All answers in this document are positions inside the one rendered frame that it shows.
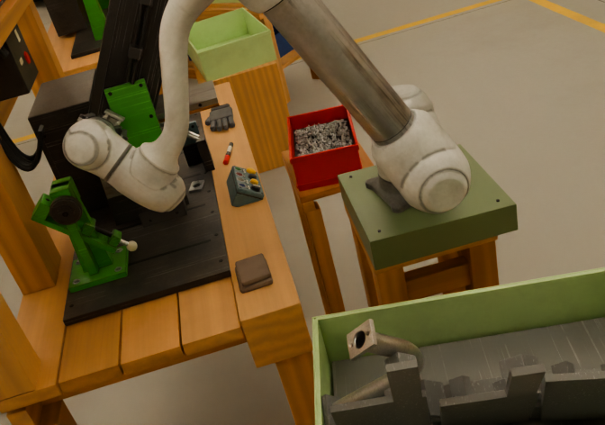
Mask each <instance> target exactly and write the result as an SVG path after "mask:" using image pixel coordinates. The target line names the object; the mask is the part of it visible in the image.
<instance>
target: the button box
mask: <svg viewBox="0 0 605 425"><path fill-rule="evenodd" d="M235 167H236V166H232V168H231V171H230V174H229V176H228V179H227V181H226V182H227V187H228V190H229V195H230V202H231V205H232V206H235V207H240V206H242V205H246V204H249V203H254V202H257V201H260V200H263V198H264V196H265V195H264V192H263V189H262V186H261V183H260V180H259V177H258V174H257V172H256V174H255V175H256V176H257V181H258V185H259V186H260V190H259V191H257V190H254V189H253V188H252V187H251V186H252V185H253V184H251V183H250V179H252V178H250V177H249V176H248V175H249V173H248V172H247V171H246V169H245V168H242V167H240V169H241V170H237V169H236V168H235ZM237 172H239V173H241V174H242V175H243V176H239V175H237V174H236V173H237ZM238 177H240V178H242V179H244V181H239V180H238ZM239 184H244V185H245V187H243V186H240V185H239Z"/></svg>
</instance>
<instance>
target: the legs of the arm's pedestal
mask: <svg viewBox="0 0 605 425"><path fill-rule="evenodd" d="M349 221H350V220H349ZM350 225H351V230H352V233H353V238H354V242H355V246H356V250H357V258H358V262H359V266H360V270H361V275H362V278H363V283H364V288H365V291H366V299H367V303H368V307H374V306H379V305H385V304H390V303H399V302H405V301H410V300H416V299H421V298H425V297H428V296H431V295H434V294H440V293H443V294H452V293H458V292H463V291H468V290H474V289H479V288H485V287H490V286H496V285H499V277H498V267H497V256H496V245H495V240H494V241H491V242H487V243H484V244H481V245H478V246H474V247H471V248H468V249H463V250H459V251H457V252H453V253H450V254H446V255H444V256H440V257H438V263H435V264H432V265H428V266H425V267H420V268H417V269H413V270H411V271H407V272H404V270H403V267H400V268H397V269H394V270H391V271H387V272H384V273H381V274H378V275H375V274H374V272H373V269H372V268H371V266H370V264H369V261H368V259H367V257H366V254H365V252H364V250H363V248H362V246H361V244H360V241H359V239H358V237H357V235H356V232H355V230H354V228H353V226H352V224H351V222H350Z"/></svg>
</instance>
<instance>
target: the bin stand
mask: <svg viewBox="0 0 605 425"><path fill-rule="evenodd" d="M357 142H358V141H357ZM358 146H359V151H358V152H359V156H360V159H361V163H362V166H363V168H366V167H372V166H374V164H373V162H372V161H371V159H370V158H369V157H368V156H367V154H366V152H365V151H364V149H363V148H362V146H361V145H360V143H359V142H358ZM281 153H282V157H283V161H284V166H285V168H286V171H287V173H288V176H289V178H290V181H291V185H292V189H293V194H294V198H295V201H296V205H297V209H298V212H299V215H300V219H301V223H302V228H303V232H304V236H305V239H306V242H307V246H308V250H309V253H310V257H311V260H312V266H313V270H314V274H315V276H316V280H317V284H318V287H319V290H320V294H321V300H322V304H323V307H324V311H325V314H326V315H327V314H332V313H337V312H345V311H346V310H345V306H344V303H343V299H342V295H341V292H340V288H339V281H338V277H337V273H336V269H335V266H334V262H333V258H332V255H331V251H330V244H329V240H328V236H327V232H326V229H325V225H324V221H323V218H322V213H321V208H320V206H319V204H318V202H314V201H313V200H317V199H320V198H322V197H326V196H329V195H332V194H337V193H340V187H339V184H335V185H327V186H323V187H318V188H314V189H310V190H305V191H301V192H300V191H299V188H298V189H297V187H296V177H295V173H294V171H293V164H292V165H291V163H290V158H289V150H286V151H282V152H281Z"/></svg>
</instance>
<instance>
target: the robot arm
mask: <svg viewBox="0 0 605 425"><path fill-rule="evenodd" d="M213 1H214V0H168V2H167V6H166V8H165V11H164V13H163V16H162V20H161V24H160V30H159V57H160V68H161V78H162V88H163V99H164V109H165V125H164V129H163V131H162V133H161V134H160V136H159V137H158V138H157V139H156V140H155V141H153V142H144V143H142V144H141V146H140V147H137V148H135V147H134V146H132V145H131V144H130V143H129V142H128V141H127V140H128V137H127V130H126V129H123V130H122V126H120V124H121V121H118V122H117V123H116V124H115V125H114V126H113V124H112V123H111V122H109V121H108V120H106V119H107V117H108V114H106V115H105V116H104V115H103V114H101V113H99V115H98V117H97V116H95V114H94V113H88V114H80V115H79V117H78V119H77V122H76V123H75V124H73V125H72V126H71V127H70V128H69V129H68V131H67V133H66V135H65V137H64V139H63V143H62V149H63V153H64V156H65V157H66V159H67V160H68V162H69V163H71V164H72V165H73V166H75V167H78V168H80V169H83V170H85V171H87V172H90V173H92V174H94V175H96V176H99V177H101V178H102V179H103V180H105V181H106V182H108V183H109V184H110V185H112V186H113V187H114V188H115V189H116V190H117V191H118V192H120V193H121V194H123V195H125V196H126V197H128V198H129V199H131V200H132V201H133V202H135V203H138V204H139V205H141V206H143V207H145V208H148V209H150V210H152V211H155V212H159V213H164V212H170V211H172V210H174V209H175V208H176V207H177V206H178V205H179V204H180V203H181V202H182V200H183V199H184V198H185V183H184V181H183V179H182V178H181V177H180V176H179V175H178V174H177V172H178V171H179V165H178V157H179V155H180V153H181V151H182V149H183V147H184V145H185V141H186V137H187V133H188V129H189V85H188V39H189V34H190V31H191V29H192V26H193V24H194V22H195V20H196V19H197V18H198V16H199V15H200V14H201V13H202V12H203V11H204V10H205V9H206V8H207V7H208V6H209V5H210V4H211V3H212V2H213ZM239 1H240V2H241V3H242V4H243V5H244V6H245V7H247V8H248V9H249V10H250V11H252V12H255V13H258V14H261V13H263V14H264V16H265V17H266V18H267V19H268V20H269V21H270V22H271V23H272V24H273V25H274V26H275V28H276V29H277V30H278V31H279V32H280V33H281V34H282V36H283V37H284V38H285V39H286V40H287V41H288V43H289V44H290V45H291V46H292V47H293V48H294V50H295V51H296V52H297V53H298V54H299V55H300V57H301V58H302V59H303V60H304V61H305V62H306V64H307V65H308V66H309V67H310V68H311V69H312V71H313V72H314V73H315V74H316V75H317V76H318V77H319V79H320V80H321V81H322V82H323V83H324V85H325V86H326V87H327V88H328V89H329V90H330V91H331V93H332V94H334V95H335V96H336V97H337V99H338V100H339V101H340V102H341V103H342V104H343V106H344V107H345V108H346V109H347V110H348V111H349V113H350V114H351V115H352V116H353V117H354V118H355V120H356V121H357V122H358V123H359V124H360V125H361V127H362V128H363V129H364V130H365V131H366V132H367V134H368V135H369V136H370V137H371V139H372V146H371V151H372V152H371V153H372V157H373V159H374V161H375V163H376V166H377V170H378V176H377V177H373V178H369V179H367V180H366V188H368V189H370V190H373V191H374V192H375V193H376V194H377V195H379V196H380V197H381V198H382V199H383V200H384V201H385V202H386V203H387V204H388V205H390V207H391V209H392V211H393V212H394V213H402V212H404V211H405V210H407V209H409V208H411V207H414V208H415V209H417V210H420V211H422V212H425V213H444V212H446V211H449V210H451V209H453V208H455V207H456V206H458V205H459V204H460V203H461V202H462V200H463V199H464V198H465V197H466V195H467V194H468V191H469V188H470V185H471V169H470V166H469V163H468V160H467V159H466V157H465V155H464V153H463V152H462V150H461V149H460V148H459V147H458V146H457V145H456V144H455V143H454V142H453V140H452V139H451V138H450V136H449V135H448V134H447V133H446V132H445V131H444V130H443V129H442V128H441V126H440V124H439V121H438V117H437V115H436V114H435V111H434V107H433V103H432V102H431V101H430V99H429V98H428V96H427V95H426V94H425V93H424V92H423V91H422V90H421V89H419V88H417V87H416V86H414V85H398V86H390V84H389V83H388V82H387V81H386V79H385V78H384V77H383V75H382V74H381V73H380V72H379V71H378V69H377V68H376V67H375V65H374V64H373V63H372V62H371V60H370V59H369V58H368V57H367V55H366V54H365V53H364V52H363V51H362V50H361V49H360V48H359V46H358V45H357V44H356V42H355V41H354V40H353V39H352V38H351V36H350V35H349V34H348V32H347V31H346V30H345V29H344V27H343V26H342V25H341V24H340V22H339V21H338V20H337V19H336V17H335V16H334V15H333V14H332V12H331V11H330V10H329V8H328V7H327V6H326V5H325V4H324V3H323V2H322V1H321V0H239ZM126 153H127V154H126ZM125 154H126V155H125ZM119 163H120V164H119ZM109 176H110V177H109ZM107 179H108V180H107Z"/></svg>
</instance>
